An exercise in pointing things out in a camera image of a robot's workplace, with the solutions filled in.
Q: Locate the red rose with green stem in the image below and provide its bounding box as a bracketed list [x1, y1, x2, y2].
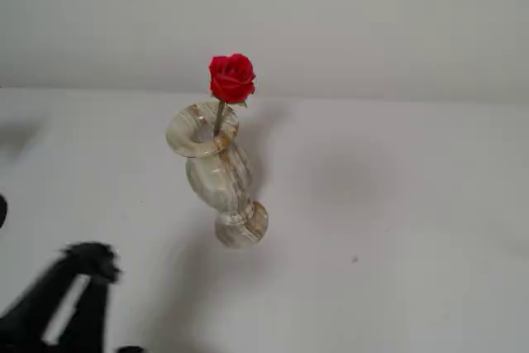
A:
[207, 53, 258, 139]

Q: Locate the beige marble vase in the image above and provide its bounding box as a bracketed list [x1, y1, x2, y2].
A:
[164, 99, 270, 250]

